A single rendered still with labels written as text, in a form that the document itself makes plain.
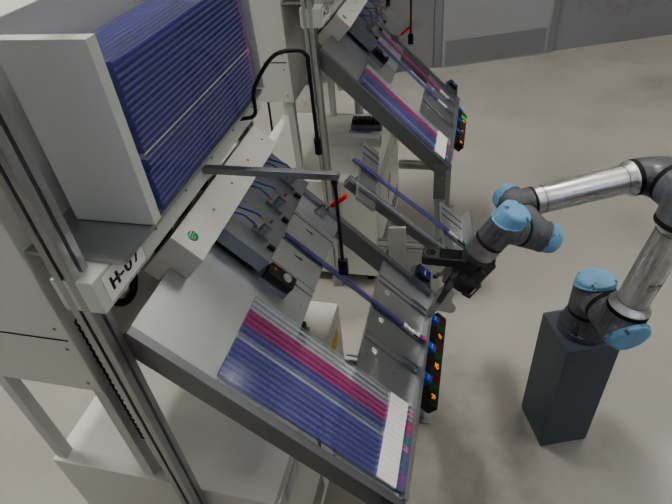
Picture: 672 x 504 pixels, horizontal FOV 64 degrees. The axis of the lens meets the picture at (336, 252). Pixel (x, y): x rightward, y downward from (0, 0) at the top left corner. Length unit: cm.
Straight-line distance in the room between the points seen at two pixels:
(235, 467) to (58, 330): 62
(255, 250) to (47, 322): 44
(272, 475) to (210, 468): 17
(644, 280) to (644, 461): 94
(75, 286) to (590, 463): 189
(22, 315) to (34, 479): 145
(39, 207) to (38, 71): 20
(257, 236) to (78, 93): 54
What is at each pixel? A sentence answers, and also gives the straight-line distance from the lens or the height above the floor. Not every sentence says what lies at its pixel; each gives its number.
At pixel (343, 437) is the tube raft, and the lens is 125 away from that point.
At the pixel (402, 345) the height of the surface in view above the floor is 76.
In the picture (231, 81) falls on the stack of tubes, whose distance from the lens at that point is 128.
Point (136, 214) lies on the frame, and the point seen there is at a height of 141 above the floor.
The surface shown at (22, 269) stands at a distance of 107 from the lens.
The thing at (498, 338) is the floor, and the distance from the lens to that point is 259.
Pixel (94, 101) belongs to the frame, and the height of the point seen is 162.
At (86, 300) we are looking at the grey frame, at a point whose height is 134.
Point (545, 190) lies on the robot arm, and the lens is 144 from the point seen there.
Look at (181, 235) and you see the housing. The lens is 113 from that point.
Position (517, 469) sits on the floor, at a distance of 223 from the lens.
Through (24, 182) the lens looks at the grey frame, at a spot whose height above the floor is 156.
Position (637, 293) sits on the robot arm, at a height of 86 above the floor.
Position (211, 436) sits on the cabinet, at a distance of 160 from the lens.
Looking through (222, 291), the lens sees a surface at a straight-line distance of 121.
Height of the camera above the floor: 192
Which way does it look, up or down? 40 degrees down
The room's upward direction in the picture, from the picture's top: 6 degrees counter-clockwise
